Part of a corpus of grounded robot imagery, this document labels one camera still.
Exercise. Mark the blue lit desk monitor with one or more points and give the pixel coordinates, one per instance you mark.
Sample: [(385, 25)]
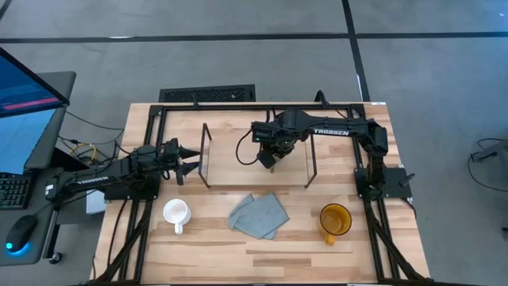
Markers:
[(20, 95)]

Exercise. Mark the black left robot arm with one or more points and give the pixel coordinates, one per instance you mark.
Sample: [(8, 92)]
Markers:
[(99, 178)]

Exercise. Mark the small white box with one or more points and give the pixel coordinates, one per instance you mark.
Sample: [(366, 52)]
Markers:
[(95, 203)]

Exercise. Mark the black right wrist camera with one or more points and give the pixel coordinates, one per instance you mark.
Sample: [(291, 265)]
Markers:
[(262, 132)]

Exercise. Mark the wooden shelf with black frame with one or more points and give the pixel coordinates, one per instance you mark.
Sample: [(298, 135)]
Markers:
[(238, 167)]

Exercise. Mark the black keyboard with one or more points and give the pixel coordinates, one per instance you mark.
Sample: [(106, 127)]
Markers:
[(14, 190)]

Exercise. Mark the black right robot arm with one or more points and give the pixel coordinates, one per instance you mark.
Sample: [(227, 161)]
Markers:
[(333, 131)]

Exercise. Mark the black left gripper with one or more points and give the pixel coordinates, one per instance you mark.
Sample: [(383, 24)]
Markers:
[(170, 157)]

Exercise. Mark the grey knitted cloth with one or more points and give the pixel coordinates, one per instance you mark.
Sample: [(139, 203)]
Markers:
[(260, 216)]

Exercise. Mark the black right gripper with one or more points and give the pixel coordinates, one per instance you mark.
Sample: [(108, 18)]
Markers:
[(282, 143)]

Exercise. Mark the black desk caster wheel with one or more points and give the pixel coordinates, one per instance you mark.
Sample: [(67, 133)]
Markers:
[(56, 258)]

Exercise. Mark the black aluminium table frame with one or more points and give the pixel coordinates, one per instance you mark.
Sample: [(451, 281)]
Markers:
[(137, 238)]

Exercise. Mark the black floor vent grille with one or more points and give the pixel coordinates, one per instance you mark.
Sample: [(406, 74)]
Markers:
[(206, 93)]

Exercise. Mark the amber glass mug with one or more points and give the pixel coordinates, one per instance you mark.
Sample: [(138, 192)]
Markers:
[(335, 219)]

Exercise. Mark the white ceramic mug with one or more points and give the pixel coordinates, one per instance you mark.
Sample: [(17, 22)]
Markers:
[(176, 211)]

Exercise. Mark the dark grey side desk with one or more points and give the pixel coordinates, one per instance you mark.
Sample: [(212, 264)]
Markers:
[(55, 119)]

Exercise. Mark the black mouse with blue light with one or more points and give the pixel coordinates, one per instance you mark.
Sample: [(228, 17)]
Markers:
[(20, 232)]

